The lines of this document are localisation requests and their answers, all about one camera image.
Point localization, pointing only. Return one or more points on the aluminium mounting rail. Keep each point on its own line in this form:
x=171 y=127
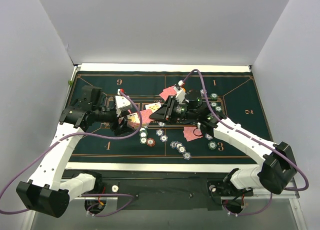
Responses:
x=175 y=190

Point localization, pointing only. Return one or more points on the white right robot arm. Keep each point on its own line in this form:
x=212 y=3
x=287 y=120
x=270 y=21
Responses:
x=275 y=162

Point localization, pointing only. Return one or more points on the green poker chip stack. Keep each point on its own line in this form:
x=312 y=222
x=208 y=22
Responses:
x=212 y=145

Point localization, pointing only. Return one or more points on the face-up diamonds playing card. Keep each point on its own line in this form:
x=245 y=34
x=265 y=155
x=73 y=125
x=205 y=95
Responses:
x=153 y=107

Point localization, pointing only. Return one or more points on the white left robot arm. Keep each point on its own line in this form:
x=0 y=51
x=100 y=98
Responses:
x=73 y=125

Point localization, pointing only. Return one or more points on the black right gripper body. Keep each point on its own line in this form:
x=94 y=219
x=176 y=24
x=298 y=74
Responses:
x=169 y=110

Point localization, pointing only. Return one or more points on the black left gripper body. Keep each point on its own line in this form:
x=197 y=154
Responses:
x=118 y=121

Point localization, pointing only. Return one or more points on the green poker table mat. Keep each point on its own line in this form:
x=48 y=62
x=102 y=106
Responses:
x=237 y=96

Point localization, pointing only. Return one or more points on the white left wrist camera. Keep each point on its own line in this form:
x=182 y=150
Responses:
x=121 y=103

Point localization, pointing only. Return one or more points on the red-backed playing card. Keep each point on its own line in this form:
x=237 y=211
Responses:
x=191 y=136
x=170 y=91
x=191 y=129

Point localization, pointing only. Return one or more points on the red poker chip stack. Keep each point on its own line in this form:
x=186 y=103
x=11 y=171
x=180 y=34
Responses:
x=150 y=142

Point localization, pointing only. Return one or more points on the red playing card deck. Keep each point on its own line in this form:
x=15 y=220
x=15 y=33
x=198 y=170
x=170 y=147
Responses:
x=134 y=119

